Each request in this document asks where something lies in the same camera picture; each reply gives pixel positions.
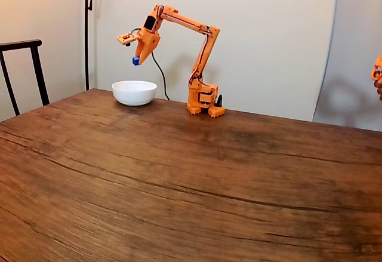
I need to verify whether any white bowl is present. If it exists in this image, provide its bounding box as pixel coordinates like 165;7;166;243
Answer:
111;79;158;107

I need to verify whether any black floor lamp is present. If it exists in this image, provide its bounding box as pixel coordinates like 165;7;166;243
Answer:
84;0;134;91

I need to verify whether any black wooden chair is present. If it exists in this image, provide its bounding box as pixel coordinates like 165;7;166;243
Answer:
0;39;51;116

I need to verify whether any white backdrop sheet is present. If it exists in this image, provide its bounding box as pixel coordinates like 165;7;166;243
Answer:
95;0;340;122

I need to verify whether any orange gripper camera mount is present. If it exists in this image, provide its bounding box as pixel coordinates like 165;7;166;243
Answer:
116;31;141;47

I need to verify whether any black cable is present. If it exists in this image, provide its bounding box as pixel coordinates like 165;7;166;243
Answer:
130;27;171;101

